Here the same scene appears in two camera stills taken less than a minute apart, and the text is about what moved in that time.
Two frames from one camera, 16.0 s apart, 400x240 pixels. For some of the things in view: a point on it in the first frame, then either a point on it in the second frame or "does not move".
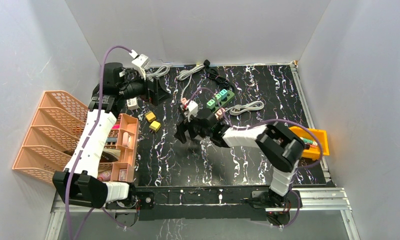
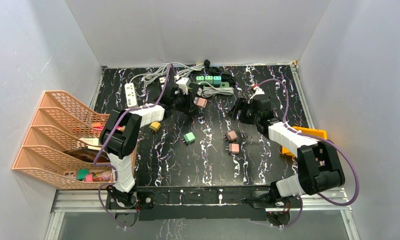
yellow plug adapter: (155, 126) does not move
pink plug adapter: (220, 113) -> (200, 101)
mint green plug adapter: (218, 98) -> (209, 79)
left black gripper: (148, 91) -> (189, 100)
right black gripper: (182, 126) -> (240, 104)
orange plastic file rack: (61, 119) does not move
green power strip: (230, 94) -> (223, 84)
